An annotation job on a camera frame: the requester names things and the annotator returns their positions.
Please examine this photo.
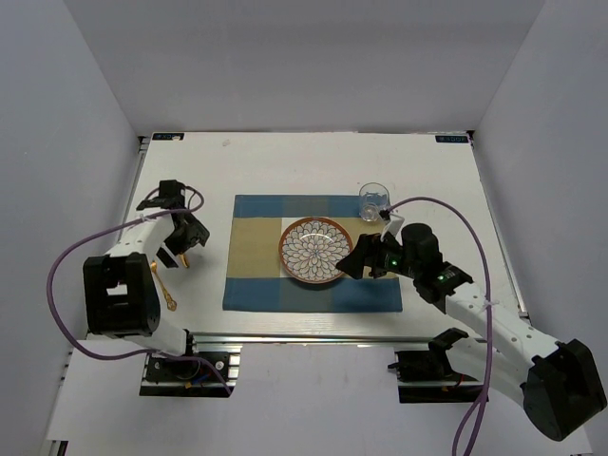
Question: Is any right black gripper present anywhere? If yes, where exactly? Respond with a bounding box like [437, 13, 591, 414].
[336, 229, 421, 279]

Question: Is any floral patterned ceramic bowl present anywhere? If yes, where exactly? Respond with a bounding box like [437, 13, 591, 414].
[278, 218, 352, 285]

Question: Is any clear drinking glass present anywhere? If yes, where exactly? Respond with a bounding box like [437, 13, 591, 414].
[359, 182, 390, 222]

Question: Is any blue beige placemat cloth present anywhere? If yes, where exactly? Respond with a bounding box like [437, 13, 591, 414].
[222, 195, 403, 314]

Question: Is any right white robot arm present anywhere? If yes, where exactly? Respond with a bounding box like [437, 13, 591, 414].
[336, 223, 607, 442]

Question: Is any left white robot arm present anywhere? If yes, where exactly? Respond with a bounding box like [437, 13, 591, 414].
[83, 180, 210, 379]

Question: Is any gold fork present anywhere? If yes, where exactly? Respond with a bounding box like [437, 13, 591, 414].
[150, 261, 178, 312]

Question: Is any left blue corner label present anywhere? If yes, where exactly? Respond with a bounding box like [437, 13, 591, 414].
[151, 132, 184, 142]

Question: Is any blue corner label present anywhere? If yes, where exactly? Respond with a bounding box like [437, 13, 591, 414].
[151, 132, 184, 142]
[435, 135, 469, 143]

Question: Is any right blue corner label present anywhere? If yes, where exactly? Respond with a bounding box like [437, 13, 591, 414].
[435, 135, 469, 143]

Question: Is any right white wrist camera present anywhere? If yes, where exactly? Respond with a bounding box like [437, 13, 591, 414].
[379, 209, 405, 241]

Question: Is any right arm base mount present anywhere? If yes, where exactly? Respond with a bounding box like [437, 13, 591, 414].
[388, 350, 482, 405]

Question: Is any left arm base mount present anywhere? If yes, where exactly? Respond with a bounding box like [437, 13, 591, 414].
[139, 351, 240, 398]

